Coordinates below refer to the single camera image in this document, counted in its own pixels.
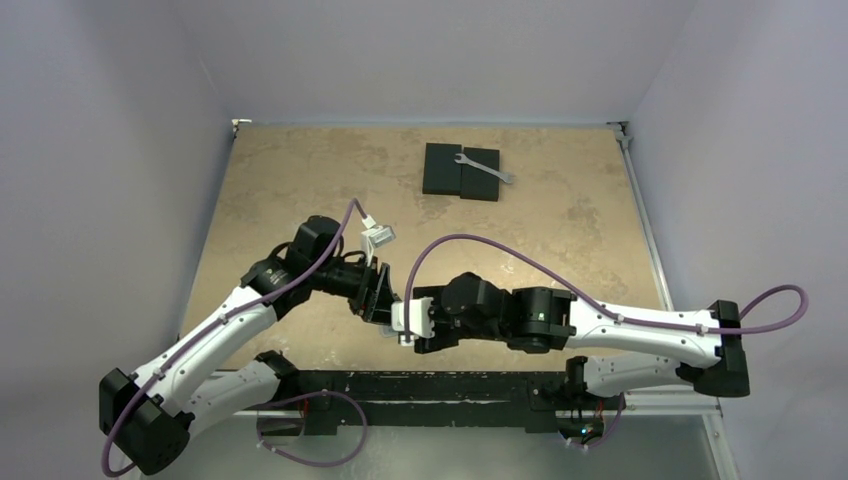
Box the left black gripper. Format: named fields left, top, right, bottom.
left=310, top=252, right=394, bottom=323

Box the white remote control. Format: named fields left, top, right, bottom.
left=378, top=325, right=397, bottom=338

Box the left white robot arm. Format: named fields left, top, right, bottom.
left=98, top=214, right=400, bottom=478

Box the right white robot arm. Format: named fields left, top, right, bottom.
left=391, top=272, right=750, bottom=407

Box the right black foam block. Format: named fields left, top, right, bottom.
left=460, top=147, right=501, bottom=202

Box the black foam block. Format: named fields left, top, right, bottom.
left=460, top=147, right=501, bottom=202
left=422, top=143, right=462, bottom=196

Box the left black foam block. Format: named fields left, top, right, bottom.
left=422, top=143, right=462, bottom=196

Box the silver wrench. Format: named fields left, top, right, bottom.
left=454, top=153, right=514, bottom=184

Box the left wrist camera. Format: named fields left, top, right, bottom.
left=360, top=215, right=396, bottom=265

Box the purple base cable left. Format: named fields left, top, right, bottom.
left=256, top=390, right=369, bottom=469

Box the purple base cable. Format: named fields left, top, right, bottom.
left=256, top=390, right=369, bottom=469
left=563, top=392, right=629, bottom=452

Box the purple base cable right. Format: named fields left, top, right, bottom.
left=563, top=392, right=629, bottom=452

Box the aluminium frame rail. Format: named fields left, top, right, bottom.
left=607, top=121, right=739, bottom=479

